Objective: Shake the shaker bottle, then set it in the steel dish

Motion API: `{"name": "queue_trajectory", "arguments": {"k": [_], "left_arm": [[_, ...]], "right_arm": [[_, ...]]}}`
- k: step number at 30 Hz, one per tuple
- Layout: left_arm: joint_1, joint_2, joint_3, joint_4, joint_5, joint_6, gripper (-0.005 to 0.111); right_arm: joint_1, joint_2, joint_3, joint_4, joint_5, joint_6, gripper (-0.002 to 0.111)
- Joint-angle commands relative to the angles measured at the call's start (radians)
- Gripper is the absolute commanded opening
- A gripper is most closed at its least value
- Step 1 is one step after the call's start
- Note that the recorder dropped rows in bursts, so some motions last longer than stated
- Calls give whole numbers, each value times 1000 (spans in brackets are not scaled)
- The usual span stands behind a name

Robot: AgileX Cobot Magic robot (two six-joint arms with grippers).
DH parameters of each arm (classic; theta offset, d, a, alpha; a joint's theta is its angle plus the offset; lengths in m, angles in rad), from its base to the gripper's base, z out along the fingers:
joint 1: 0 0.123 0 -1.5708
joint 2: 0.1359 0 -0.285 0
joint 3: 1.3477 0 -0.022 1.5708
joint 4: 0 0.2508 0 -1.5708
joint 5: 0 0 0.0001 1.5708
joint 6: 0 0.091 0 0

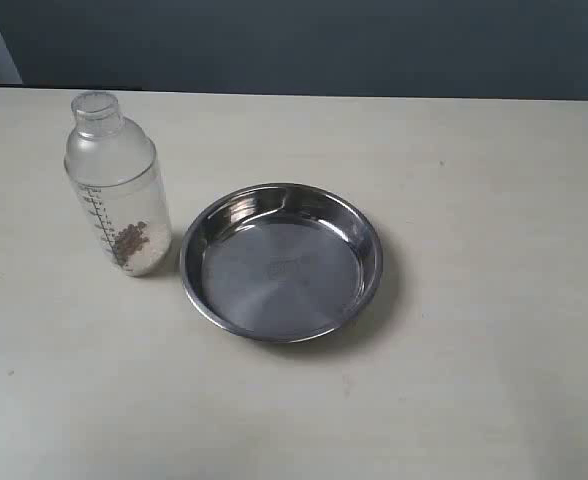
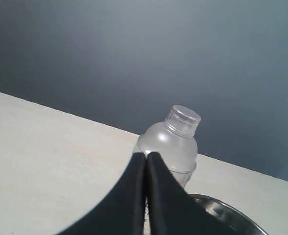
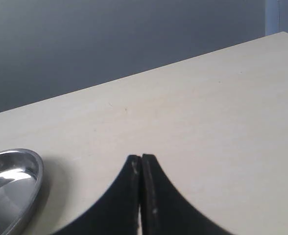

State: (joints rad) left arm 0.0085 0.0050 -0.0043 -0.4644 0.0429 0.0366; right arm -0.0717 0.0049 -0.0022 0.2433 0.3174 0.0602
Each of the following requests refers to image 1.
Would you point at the clear plastic shaker bottle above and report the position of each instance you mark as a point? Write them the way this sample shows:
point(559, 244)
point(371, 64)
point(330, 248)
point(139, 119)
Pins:
point(113, 168)

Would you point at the round stainless steel plate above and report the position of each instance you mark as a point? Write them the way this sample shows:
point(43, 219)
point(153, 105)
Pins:
point(280, 263)

